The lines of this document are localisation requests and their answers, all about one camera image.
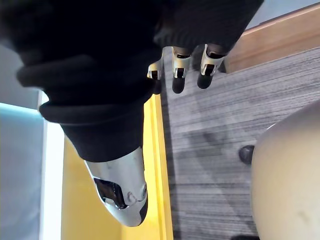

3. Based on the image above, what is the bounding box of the dark right robot foot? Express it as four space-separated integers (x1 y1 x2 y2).
238 144 256 165

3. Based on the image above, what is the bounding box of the yellow metal shelf unit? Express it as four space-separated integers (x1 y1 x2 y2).
60 94 174 240

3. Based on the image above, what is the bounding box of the brown cardboard box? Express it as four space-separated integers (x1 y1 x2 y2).
224 1 320 74

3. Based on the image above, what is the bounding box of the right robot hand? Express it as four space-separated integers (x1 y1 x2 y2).
0 0 265 228

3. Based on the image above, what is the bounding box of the silver robot body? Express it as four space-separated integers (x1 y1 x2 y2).
250 99 320 240

